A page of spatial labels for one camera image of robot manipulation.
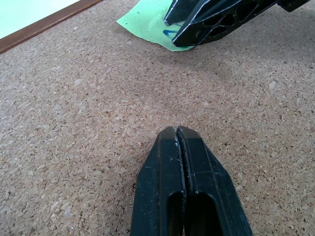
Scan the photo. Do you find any cork board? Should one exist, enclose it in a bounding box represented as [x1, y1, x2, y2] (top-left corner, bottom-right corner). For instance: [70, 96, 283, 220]
[0, 0, 315, 236]

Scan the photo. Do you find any brown wooden board frame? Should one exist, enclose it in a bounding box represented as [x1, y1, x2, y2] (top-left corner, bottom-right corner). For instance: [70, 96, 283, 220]
[0, 0, 104, 55]

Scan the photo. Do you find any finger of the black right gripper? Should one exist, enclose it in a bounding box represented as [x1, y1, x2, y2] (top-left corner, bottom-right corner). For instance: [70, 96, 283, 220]
[171, 0, 282, 48]
[163, 0, 204, 27]

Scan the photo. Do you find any green paper note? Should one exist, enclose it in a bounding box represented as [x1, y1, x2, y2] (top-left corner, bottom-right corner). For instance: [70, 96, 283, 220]
[116, 0, 195, 53]

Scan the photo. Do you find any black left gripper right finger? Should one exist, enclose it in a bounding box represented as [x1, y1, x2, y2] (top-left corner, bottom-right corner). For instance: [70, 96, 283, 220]
[176, 125, 254, 236]

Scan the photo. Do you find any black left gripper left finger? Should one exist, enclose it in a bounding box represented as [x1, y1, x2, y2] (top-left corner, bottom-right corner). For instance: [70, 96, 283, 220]
[129, 126, 186, 236]

